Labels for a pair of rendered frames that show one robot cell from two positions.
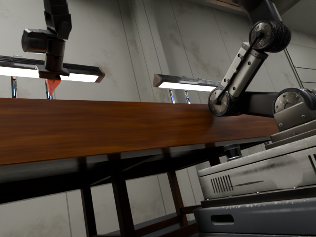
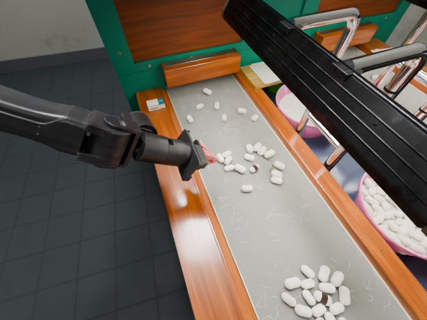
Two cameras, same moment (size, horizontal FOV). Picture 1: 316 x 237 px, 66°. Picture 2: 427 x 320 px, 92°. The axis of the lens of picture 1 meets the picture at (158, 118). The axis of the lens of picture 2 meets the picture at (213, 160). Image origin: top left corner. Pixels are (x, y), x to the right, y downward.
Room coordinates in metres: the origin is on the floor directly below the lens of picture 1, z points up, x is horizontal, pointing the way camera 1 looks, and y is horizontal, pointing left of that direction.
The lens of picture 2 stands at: (0.88, 0.08, 1.28)
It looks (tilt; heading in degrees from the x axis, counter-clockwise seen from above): 56 degrees down; 108
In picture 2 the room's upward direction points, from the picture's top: straight up
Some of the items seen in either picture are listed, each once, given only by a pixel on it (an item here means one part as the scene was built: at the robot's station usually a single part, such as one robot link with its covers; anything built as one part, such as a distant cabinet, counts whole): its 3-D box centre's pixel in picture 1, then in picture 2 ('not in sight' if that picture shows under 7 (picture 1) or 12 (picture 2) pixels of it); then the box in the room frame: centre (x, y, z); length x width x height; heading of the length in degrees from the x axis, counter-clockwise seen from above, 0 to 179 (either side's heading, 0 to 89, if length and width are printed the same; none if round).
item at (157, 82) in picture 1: (192, 82); not in sight; (1.54, -0.29, 1.08); 0.62 x 0.08 x 0.07; 128
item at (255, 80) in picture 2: not in sight; (281, 69); (0.91, 0.95, 0.77); 0.33 x 0.15 x 0.01; 38
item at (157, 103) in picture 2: not in sight; (155, 104); (0.50, 0.59, 0.77); 0.06 x 0.04 x 0.02; 38
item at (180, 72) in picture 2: not in sight; (201, 67); (0.61, 0.78, 0.83); 0.30 x 0.06 x 0.07; 38
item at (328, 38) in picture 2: not in sight; (343, 37); (1.15, 1.20, 0.83); 0.30 x 0.06 x 0.07; 38
